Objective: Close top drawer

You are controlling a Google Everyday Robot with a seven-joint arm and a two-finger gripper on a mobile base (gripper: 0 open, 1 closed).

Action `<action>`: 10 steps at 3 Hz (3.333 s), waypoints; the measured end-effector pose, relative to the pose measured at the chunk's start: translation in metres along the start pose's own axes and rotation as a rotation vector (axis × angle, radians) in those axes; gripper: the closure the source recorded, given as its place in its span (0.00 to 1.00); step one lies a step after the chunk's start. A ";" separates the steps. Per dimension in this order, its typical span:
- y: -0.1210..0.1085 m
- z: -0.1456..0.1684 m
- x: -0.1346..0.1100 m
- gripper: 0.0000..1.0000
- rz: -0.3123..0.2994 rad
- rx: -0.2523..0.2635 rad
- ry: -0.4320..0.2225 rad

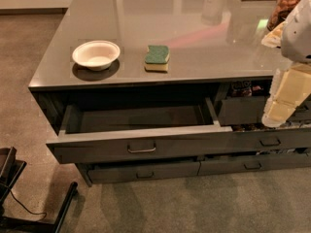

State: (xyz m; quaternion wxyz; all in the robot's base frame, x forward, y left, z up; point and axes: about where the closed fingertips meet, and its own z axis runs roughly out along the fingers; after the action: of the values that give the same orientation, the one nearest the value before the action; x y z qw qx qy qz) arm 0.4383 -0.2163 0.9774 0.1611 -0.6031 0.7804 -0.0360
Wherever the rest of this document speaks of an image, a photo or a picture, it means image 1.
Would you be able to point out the grey drawer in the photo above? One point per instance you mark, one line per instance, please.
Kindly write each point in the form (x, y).
(154, 171)
(270, 139)
(141, 133)
(254, 163)
(248, 110)

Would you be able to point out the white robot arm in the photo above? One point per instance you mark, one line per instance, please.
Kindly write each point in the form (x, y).
(296, 36)

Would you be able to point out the snack packets in shelf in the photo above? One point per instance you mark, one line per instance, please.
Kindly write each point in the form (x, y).
(249, 88)

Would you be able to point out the glass jar of nuts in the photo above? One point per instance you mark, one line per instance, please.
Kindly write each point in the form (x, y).
(280, 12)

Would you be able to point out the green and yellow sponge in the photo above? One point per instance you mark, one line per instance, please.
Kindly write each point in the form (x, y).
(157, 58)

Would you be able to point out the grey counter cabinet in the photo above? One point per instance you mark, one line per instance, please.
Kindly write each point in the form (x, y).
(153, 89)

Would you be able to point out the white paper bowl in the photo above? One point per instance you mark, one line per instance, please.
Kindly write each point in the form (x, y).
(96, 55)

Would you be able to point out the black stand base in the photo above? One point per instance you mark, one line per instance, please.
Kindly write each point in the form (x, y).
(45, 197)

